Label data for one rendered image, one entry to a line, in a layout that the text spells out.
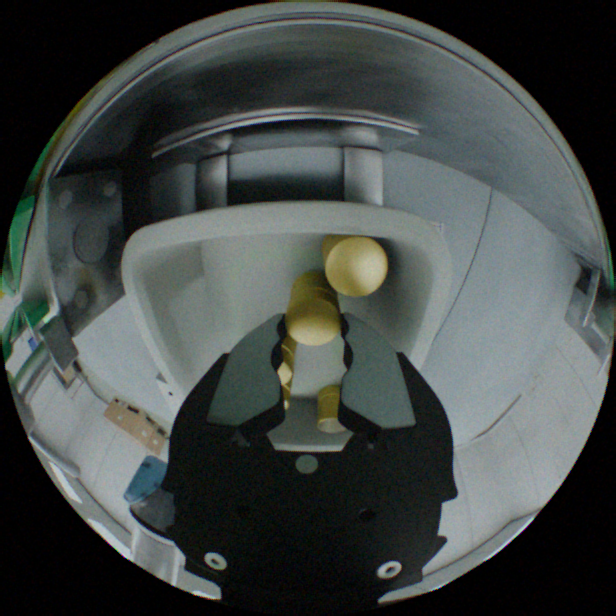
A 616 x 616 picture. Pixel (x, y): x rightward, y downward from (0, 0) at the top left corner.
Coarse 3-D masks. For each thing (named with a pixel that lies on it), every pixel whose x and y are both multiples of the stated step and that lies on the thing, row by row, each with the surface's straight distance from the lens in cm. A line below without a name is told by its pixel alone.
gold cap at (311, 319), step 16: (320, 272) 15; (304, 288) 12; (320, 288) 12; (288, 304) 12; (304, 304) 11; (320, 304) 11; (336, 304) 12; (288, 320) 12; (304, 320) 12; (320, 320) 12; (336, 320) 12; (304, 336) 12; (320, 336) 12
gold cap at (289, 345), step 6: (288, 336) 16; (288, 342) 15; (294, 342) 16; (282, 348) 15; (288, 348) 15; (294, 348) 16; (288, 354) 15; (294, 354) 16; (288, 360) 14; (282, 366) 14; (288, 366) 14; (282, 372) 15; (288, 372) 15; (282, 378) 15; (288, 378) 15; (282, 384) 16
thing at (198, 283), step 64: (128, 256) 12; (192, 256) 16; (256, 256) 15; (320, 256) 15; (448, 256) 9; (192, 320) 17; (256, 320) 18; (384, 320) 14; (192, 384) 18; (320, 384) 22; (320, 448) 22
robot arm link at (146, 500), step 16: (144, 464) 34; (160, 464) 35; (144, 480) 33; (160, 480) 33; (128, 496) 35; (144, 496) 33; (160, 496) 33; (144, 512) 35; (160, 512) 34; (144, 528) 37; (160, 528) 35; (144, 544) 40; (160, 544) 39; (144, 560) 43; (160, 560) 41; (176, 560) 42; (160, 576) 44; (176, 576) 47
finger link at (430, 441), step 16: (400, 352) 10; (416, 384) 8; (416, 400) 8; (432, 400) 8; (416, 416) 8; (432, 416) 8; (384, 432) 7; (400, 432) 7; (416, 432) 7; (432, 432) 7; (448, 432) 8; (384, 448) 7; (400, 448) 7; (416, 448) 7; (432, 448) 7; (448, 448) 7; (432, 464) 7; (448, 464) 7; (448, 480) 7; (448, 496) 7; (368, 512) 7
